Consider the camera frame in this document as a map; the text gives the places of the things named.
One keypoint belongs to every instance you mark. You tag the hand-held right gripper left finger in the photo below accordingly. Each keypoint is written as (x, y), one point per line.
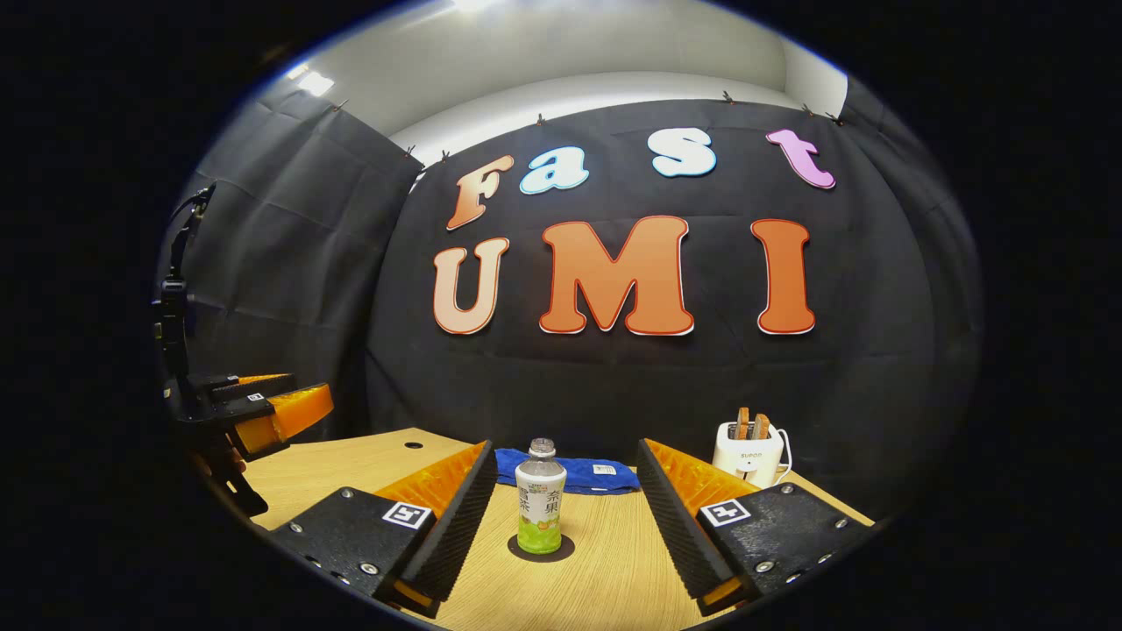
(460, 526)

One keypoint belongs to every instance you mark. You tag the clear green label water bottle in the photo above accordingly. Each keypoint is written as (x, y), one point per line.
(539, 508)

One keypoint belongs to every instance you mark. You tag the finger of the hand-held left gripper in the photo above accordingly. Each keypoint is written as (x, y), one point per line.
(250, 386)
(289, 412)

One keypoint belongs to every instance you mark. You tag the white toaster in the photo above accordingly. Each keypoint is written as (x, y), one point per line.
(745, 460)

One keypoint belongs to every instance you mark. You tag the brown toast slice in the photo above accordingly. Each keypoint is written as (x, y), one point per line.
(762, 427)
(743, 423)

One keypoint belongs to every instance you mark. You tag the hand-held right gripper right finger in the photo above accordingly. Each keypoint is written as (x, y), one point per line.
(679, 526)

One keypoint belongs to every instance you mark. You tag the blue towel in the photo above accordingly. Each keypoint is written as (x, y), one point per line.
(596, 473)

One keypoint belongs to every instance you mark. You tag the dark brown round coaster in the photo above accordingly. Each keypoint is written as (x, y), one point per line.
(565, 550)

